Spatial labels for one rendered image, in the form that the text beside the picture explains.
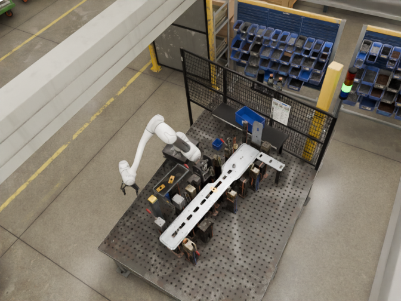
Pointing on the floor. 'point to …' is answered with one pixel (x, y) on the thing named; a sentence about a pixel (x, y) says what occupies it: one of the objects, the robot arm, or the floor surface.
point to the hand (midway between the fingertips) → (130, 193)
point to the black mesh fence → (248, 101)
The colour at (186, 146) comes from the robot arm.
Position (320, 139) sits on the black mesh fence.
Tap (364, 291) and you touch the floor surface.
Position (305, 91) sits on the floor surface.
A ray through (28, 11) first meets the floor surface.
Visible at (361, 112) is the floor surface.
